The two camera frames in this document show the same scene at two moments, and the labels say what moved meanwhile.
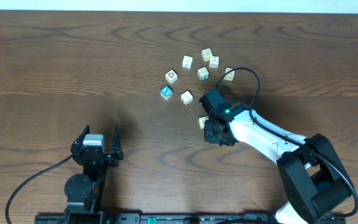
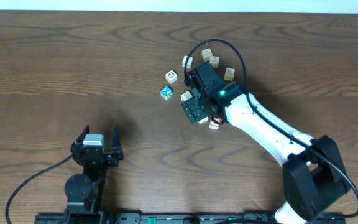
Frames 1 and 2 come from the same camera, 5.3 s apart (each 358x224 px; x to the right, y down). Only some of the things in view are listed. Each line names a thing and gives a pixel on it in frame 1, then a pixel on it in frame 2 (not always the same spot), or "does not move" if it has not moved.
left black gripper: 117,151 does not move
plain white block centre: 186,98 does not move
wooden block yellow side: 229,76 does not move
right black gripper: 209,136 to 192,107
